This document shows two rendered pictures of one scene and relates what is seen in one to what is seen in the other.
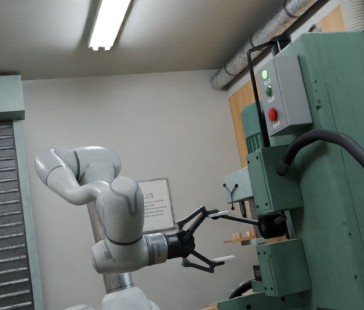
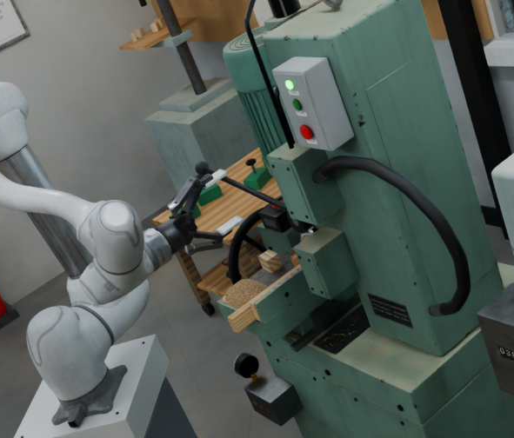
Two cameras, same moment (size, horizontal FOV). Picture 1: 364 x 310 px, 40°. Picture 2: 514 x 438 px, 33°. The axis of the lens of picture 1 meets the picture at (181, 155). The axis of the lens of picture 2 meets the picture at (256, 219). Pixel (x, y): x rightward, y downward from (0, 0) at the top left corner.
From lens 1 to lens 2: 90 cm
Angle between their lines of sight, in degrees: 35
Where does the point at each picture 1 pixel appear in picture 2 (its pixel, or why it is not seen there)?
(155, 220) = not seen: outside the picture
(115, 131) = not seen: outside the picture
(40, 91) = not seen: outside the picture
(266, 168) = (303, 181)
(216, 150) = not seen: outside the picture
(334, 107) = (378, 117)
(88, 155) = not seen: outside the picture
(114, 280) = (78, 263)
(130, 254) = (135, 276)
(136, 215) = (139, 243)
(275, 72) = (307, 91)
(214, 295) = (116, 117)
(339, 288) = (396, 287)
